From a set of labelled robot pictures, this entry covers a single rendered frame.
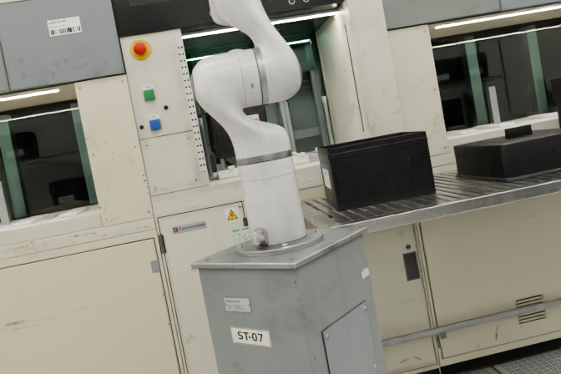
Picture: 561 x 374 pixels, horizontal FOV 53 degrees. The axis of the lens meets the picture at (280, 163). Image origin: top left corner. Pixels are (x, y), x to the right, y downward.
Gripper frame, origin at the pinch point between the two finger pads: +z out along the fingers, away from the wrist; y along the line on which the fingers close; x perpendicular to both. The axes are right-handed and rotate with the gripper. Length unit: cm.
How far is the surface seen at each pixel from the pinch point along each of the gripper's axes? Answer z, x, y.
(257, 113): 33.0, -10.0, 9.0
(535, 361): 15, -119, 92
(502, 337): 13, -106, 79
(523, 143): -36, -33, 70
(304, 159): 33, -30, 23
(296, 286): -74, -48, 0
